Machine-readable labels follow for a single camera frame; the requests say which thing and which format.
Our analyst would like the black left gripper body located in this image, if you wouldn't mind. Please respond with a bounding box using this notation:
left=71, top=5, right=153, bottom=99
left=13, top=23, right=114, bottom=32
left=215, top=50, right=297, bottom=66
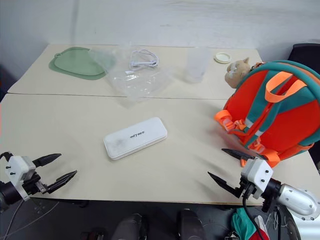
left=22, top=171, right=50, bottom=197

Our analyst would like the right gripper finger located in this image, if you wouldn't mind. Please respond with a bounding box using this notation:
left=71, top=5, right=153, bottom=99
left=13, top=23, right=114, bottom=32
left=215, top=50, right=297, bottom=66
left=207, top=171, right=242, bottom=198
left=221, top=148, right=259, bottom=163

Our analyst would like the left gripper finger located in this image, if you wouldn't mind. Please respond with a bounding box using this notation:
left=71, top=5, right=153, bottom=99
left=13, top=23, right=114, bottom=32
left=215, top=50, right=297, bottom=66
left=46, top=170, right=79, bottom=195
left=32, top=153, right=63, bottom=168

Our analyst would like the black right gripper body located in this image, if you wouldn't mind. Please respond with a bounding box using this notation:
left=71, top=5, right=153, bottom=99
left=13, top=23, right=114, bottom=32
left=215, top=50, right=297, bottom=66
left=235, top=175, right=261, bottom=200

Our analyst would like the orange and teal backpack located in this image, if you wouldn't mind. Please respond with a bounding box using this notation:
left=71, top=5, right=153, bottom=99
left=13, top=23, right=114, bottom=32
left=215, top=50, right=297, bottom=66
left=213, top=60, right=320, bottom=169

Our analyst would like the white rectangular case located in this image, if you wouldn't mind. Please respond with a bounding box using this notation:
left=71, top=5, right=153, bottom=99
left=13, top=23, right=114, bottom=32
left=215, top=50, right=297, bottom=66
left=103, top=116, right=169, bottom=161

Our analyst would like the green and red cloth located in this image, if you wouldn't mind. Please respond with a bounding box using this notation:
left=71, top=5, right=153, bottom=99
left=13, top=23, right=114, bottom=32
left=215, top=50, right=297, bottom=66
left=230, top=208, right=270, bottom=240

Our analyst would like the beige plush toy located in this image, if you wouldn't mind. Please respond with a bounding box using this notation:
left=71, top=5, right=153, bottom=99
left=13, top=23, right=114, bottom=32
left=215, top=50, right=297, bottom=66
left=224, top=56, right=252, bottom=89

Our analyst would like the dark rounded shape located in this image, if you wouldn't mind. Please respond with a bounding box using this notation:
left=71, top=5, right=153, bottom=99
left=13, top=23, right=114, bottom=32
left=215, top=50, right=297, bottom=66
left=109, top=212, right=149, bottom=240

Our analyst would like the green silicone mat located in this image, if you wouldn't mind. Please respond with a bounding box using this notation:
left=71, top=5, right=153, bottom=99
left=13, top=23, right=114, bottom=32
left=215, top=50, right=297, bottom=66
left=48, top=46, right=109, bottom=82

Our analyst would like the clear plastic cup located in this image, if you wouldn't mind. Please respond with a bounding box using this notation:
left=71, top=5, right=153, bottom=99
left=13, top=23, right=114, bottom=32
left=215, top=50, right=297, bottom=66
left=183, top=45, right=210, bottom=84

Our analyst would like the cream round lid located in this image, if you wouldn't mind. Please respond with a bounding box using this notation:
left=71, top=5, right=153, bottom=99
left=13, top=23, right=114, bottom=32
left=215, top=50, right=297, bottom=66
left=213, top=51, right=232, bottom=64

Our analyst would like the small clear plastic bag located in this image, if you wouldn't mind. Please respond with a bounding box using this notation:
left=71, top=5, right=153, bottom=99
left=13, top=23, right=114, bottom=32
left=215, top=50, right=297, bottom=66
left=88, top=46, right=131, bottom=74

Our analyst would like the large clear plastic bag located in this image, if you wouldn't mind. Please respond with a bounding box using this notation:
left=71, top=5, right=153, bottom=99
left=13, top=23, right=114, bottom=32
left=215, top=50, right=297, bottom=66
left=104, top=66, right=174, bottom=109

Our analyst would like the black chair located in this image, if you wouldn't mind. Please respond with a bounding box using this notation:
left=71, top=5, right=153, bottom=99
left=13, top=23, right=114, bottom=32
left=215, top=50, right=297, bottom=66
left=286, top=42, right=320, bottom=77

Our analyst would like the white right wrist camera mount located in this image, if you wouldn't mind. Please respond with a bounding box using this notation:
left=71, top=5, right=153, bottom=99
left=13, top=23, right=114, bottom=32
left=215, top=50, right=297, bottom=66
left=240, top=157, right=274, bottom=194

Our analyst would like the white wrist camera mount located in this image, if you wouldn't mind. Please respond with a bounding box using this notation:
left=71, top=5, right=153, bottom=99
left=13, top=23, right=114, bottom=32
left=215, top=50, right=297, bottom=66
left=240, top=157, right=274, bottom=194
left=4, top=155, right=36, bottom=201

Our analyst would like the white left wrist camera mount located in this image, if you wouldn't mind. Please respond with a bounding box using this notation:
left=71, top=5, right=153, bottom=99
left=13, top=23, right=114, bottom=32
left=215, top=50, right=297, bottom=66
left=4, top=155, right=36, bottom=201

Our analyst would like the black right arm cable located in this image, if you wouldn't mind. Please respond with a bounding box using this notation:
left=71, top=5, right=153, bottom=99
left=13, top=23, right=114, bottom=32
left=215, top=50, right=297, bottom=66
left=242, top=186, right=263, bottom=240

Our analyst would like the thin white wire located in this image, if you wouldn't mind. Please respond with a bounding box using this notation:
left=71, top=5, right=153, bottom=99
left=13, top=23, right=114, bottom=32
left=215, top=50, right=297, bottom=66
left=0, top=199, right=26, bottom=239

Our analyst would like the white coiled cable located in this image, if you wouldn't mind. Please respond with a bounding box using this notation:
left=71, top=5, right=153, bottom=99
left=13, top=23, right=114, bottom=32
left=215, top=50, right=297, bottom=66
left=128, top=48, right=160, bottom=69

